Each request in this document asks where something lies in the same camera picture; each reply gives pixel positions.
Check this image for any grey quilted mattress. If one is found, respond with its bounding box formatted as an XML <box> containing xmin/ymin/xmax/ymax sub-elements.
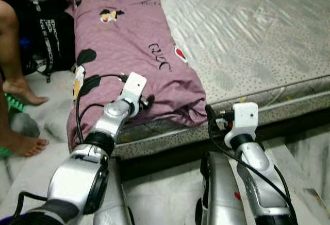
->
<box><xmin>111</xmin><ymin>0</ymin><xmax>330</xmax><ymax>160</ymax></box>

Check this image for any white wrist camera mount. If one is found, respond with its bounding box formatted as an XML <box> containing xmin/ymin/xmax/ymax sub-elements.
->
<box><xmin>224</xmin><ymin>102</ymin><xmax>259</xmax><ymax>149</ymax></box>
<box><xmin>123</xmin><ymin>72</ymin><xmax>148</xmax><ymax>105</ymax></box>

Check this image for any silver robot left leg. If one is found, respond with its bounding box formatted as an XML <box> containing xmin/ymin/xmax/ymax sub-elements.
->
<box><xmin>93</xmin><ymin>155</ymin><xmax>133</xmax><ymax>225</ymax></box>

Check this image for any black backpack with white print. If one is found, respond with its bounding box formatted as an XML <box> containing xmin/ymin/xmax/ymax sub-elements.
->
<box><xmin>15</xmin><ymin>0</ymin><xmax>76</xmax><ymax>82</ymax></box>

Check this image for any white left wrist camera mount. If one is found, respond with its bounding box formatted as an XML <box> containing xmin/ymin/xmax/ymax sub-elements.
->
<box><xmin>123</xmin><ymin>72</ymin><xmax>148</xmax><ymax>105</ymax></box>

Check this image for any silver robot right leg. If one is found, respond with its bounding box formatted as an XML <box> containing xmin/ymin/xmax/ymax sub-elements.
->
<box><xmin>195</xmin><ymin>150</ymin><xmax>251</xmax><ymax>225</ymax></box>

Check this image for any person's bare leg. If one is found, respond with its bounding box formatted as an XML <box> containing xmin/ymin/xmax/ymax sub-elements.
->
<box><xmin>0</xmin><ymin>99</ymin><xmax>50</xmax><ymax>158</ymax></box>
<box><xmin>0</xmin><ymin>1</ymin><xmax>50</xmax><ymax>107</ymax></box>

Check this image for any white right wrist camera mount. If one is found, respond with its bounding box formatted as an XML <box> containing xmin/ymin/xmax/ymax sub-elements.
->
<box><xmin>224</xmin><ymin>102</ymin><xmax>259</xmax><ymax>149</ymax></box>

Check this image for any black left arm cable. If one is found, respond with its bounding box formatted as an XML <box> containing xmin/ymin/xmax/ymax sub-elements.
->
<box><xmin>75</xmin><ymin>73</ymin><xmax>130</xmax><ymax>146</ymax></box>

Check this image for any silver robot leg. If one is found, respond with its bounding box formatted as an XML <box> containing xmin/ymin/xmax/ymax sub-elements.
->
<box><xmin>195</xmin><ymin>150</ymin><xmax>251</xmax><ymax>225</ymax></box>
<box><xmin>93</xmin><ymin>155</ymin><xmax>133</xmax><ymax>225</ymax></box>

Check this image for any pink cartoon print blanket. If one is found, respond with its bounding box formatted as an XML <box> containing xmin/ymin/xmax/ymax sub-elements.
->
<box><xmin>66</xmin><ymin>0</ymin><xmax>208</xmax><ymax>151</ymax></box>

